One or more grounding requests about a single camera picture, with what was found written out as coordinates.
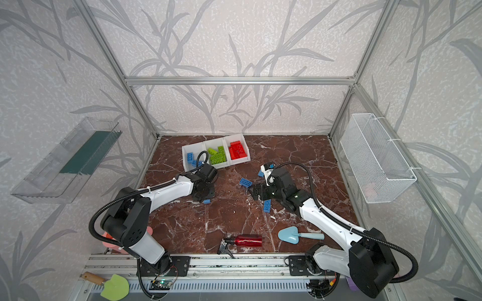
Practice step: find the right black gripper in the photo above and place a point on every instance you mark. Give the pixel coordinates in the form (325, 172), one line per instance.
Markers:
(262, 191)

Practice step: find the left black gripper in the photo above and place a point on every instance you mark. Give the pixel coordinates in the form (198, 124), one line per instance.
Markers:
(205, 192)

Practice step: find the red lego brick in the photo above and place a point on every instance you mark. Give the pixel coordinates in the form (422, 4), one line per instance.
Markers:
(235, 143)
(237, 151)

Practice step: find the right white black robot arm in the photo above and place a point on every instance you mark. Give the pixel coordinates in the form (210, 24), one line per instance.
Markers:
(365, 256)

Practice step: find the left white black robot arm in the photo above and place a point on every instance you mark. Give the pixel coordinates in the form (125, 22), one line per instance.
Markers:
(123, 222)

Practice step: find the white three-compartment bin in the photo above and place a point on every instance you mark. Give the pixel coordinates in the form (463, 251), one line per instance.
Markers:
(201, 154)

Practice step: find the light blue toy shovel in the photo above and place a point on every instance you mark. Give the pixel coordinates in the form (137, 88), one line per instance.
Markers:
(292, 235)

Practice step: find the left green-lit circuit board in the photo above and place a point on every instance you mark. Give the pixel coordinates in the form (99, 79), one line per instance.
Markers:
(162, 285)

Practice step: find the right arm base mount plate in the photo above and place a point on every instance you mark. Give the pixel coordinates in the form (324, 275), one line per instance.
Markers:
(297, 265)

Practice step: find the aluminium front rail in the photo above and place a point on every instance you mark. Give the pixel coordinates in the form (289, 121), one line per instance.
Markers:
(205, 266)

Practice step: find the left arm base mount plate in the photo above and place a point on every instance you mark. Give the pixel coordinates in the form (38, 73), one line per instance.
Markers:
(177, 265)

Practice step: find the white wire mesh basket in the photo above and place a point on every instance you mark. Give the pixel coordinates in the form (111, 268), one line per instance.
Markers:
(380, 169)

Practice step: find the purple toy shovel pink handle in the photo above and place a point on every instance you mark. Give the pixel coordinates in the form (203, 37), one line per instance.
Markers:
(351, 284)

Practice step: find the clear plastic wall shelf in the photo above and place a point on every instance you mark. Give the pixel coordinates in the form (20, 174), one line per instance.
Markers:
(60, 177)

